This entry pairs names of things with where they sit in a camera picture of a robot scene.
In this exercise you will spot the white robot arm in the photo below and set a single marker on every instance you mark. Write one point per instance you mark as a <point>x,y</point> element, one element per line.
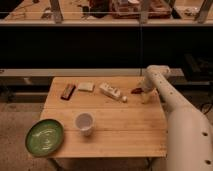
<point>190,134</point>

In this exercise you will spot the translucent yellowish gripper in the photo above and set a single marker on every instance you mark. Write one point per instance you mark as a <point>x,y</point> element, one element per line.
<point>145,97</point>

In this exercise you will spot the green plate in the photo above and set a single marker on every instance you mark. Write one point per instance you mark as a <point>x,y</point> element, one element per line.
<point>44,138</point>

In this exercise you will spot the white bottle lying down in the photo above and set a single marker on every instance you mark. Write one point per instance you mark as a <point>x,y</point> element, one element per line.
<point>112,92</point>

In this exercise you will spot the dark brown rectangular bar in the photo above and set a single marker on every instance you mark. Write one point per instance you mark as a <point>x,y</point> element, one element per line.
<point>68,91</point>

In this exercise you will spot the beige sponge block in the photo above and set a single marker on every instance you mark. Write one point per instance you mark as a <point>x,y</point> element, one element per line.
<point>86,86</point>

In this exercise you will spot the white ceramic cup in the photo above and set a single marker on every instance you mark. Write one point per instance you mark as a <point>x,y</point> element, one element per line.
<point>84,123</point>

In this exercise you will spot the wooden folding table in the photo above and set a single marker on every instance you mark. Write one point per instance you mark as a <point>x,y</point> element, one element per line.
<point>130,129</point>

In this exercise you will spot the red pepper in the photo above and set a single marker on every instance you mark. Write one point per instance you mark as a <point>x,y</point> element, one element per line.
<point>136,91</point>

